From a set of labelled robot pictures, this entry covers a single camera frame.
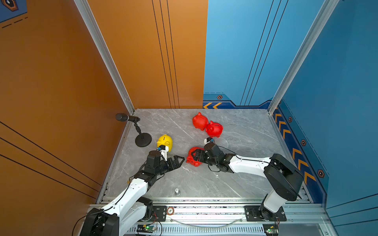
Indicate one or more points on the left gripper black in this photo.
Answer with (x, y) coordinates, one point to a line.
(172, 166)

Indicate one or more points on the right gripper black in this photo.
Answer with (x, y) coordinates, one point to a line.
(197, 152)

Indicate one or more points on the red piggy bank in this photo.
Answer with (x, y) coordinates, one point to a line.
(191, 154)
(200, 121)
(214, 129)

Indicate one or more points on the yellow piggy bank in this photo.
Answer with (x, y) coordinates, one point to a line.
(165, 140)

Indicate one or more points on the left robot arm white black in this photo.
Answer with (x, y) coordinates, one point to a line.
(117, 217)

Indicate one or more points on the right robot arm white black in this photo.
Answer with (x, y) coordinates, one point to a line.
(284, 177)

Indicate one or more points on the black microphone on stand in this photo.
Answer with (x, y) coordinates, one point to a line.
(143, 139)

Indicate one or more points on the left circuit board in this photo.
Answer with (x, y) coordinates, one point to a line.
(145, 230)

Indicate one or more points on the circuit board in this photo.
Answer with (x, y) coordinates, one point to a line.
(271, 230)
(145, 230)

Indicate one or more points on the right circuit board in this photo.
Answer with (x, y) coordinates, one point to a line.
(271, 230)

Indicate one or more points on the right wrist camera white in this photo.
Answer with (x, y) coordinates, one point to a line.
(208, 140)

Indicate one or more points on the silver metal post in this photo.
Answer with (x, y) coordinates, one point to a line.
(177, 192)

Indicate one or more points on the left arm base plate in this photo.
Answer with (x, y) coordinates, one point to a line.
(154, 213)

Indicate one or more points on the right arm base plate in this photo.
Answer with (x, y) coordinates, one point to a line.
(257, 213)

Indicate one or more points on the left aluminium corner post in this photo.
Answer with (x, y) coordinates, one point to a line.
(95, 32)

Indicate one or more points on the aluminium corner post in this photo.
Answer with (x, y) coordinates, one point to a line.
(95, 32)
(311, 37)

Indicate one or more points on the right aluminium corner post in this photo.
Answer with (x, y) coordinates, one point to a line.
(311, 37)

